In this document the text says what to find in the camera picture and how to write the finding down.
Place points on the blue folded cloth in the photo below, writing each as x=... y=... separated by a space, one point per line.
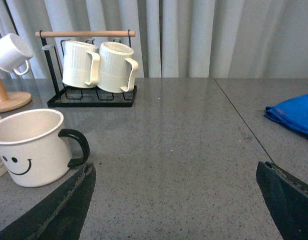
x=292 y=113

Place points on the white smiley face mug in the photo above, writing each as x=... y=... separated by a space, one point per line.
x=38 y=149

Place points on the cream ribbed mug right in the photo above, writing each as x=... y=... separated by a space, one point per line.
x=118 y=69

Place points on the cream ribbed mug left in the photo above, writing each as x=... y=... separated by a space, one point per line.
x=81 y=64

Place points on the grey curtain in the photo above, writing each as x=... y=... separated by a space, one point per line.
x=189 y=38

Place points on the cream ribbed mug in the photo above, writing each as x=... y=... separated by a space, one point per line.
x=81 y=64
x=118 y=69

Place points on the wooden mug tree stand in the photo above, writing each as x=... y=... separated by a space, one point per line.
x=10 y=101

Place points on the white hanging mug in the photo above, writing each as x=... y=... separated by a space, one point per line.
x=15 y=54

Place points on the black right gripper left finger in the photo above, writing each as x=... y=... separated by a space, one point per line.
x=60 y=215

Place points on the black wire mug rack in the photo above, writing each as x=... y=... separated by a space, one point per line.
x=73 y=97

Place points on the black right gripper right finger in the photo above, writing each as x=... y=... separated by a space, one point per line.
x=286 y=198

